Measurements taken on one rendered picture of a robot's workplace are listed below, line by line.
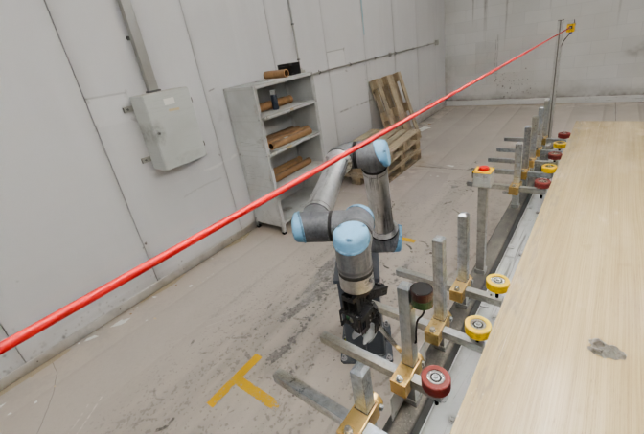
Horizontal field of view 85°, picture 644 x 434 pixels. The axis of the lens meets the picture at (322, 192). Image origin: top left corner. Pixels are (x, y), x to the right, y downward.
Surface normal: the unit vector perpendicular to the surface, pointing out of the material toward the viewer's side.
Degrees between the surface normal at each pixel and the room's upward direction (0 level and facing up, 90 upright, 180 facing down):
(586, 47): 90
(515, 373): 0
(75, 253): 90
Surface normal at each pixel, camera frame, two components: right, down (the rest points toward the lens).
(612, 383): -0.14, -0.91
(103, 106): 0.79, 0.12
